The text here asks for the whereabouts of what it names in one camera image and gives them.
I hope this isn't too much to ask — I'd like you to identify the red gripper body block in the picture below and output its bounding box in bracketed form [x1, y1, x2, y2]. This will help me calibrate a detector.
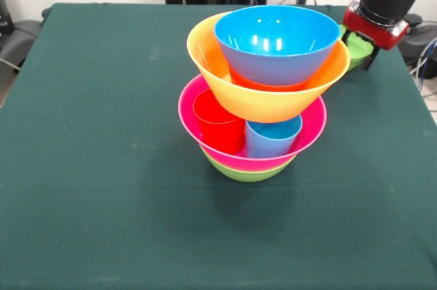
[342, 0, 410, 52]

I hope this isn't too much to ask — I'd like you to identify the small green bowl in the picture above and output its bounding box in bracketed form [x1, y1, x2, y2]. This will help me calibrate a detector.
[339, 24, 373, 72]

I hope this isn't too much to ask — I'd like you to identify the large blue bowl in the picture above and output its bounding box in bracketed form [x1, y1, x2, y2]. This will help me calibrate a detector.
[213, 4, 341, 87]

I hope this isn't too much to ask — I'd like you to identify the large pink bowl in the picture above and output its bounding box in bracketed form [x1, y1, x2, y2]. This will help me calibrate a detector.
[178, 74, 328, 172]

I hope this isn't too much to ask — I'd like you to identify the small red-orange bowl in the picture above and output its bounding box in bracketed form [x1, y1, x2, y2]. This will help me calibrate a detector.
[228, 66, 311, 92]

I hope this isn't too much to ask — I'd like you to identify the large orange bowl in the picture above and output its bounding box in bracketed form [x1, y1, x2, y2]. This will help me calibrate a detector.
[186, 11, 351, 124]

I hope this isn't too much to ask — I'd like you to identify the blue cup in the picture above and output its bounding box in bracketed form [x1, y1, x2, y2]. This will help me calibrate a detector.
[244, 114, 303, 158]

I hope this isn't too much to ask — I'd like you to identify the red cup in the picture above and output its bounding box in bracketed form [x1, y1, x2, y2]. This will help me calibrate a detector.
[193, 88, 246, 154]

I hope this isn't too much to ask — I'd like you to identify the large green bowl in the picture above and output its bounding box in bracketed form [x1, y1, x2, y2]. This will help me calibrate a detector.
[199, 146, 296, 183]

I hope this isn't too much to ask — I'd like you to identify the dark green tablecloth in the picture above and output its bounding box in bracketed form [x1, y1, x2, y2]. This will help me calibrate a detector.
[0, 2, 437, 290]

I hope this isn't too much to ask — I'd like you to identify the blue cable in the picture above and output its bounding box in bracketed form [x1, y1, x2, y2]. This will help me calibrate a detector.
[417, 42, 437, 91]

